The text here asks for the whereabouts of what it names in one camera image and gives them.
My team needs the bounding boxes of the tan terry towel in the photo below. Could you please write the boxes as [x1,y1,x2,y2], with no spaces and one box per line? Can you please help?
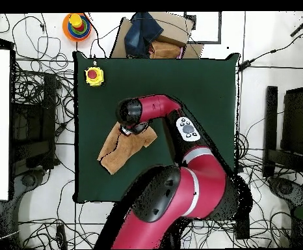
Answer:
[97,122,158,176]

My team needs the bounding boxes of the long black flat bar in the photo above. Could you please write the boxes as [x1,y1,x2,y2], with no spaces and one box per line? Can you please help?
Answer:
[262,85,279,180]

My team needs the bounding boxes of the dark green tablecloth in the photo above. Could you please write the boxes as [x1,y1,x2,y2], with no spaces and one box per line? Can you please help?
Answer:
[72,51,241,205]

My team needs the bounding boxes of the yellow emergency stop button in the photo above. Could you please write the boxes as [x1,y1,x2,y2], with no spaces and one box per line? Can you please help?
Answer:
[84,66,106,88]

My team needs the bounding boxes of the light brown folded cloth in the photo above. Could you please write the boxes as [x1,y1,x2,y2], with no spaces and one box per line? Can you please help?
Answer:
[149,40,183,60]

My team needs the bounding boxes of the pink cloth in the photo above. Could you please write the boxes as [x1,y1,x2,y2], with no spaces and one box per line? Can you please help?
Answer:
[176,46,187,60]

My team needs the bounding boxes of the blue denim jeans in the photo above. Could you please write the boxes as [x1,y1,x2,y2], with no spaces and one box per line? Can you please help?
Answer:
[124,12,165,59]

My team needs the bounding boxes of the brown cardboard box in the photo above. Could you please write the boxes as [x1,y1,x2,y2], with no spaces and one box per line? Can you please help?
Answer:
[109,11,205,60]

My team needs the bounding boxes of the black round foot knob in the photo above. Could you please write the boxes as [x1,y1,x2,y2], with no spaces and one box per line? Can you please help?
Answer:
[21,173,36,188]
[277,180,294,196]

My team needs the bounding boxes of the grey stand base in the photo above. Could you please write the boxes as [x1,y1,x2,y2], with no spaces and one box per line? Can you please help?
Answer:
[9,166,54,212]

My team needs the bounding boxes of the black power adapter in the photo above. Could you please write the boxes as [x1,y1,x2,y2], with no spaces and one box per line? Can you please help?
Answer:
[237,59,256,73]

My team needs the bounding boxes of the black power strip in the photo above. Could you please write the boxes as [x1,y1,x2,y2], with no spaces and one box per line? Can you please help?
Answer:
[235,215,251,241]

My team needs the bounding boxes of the dark stand base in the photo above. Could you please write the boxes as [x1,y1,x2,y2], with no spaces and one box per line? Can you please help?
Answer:
[268,176,303,218]

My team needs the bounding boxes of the colourful ring stacking toy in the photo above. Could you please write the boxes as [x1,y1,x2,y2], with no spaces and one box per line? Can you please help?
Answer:
[62,12,93,43]

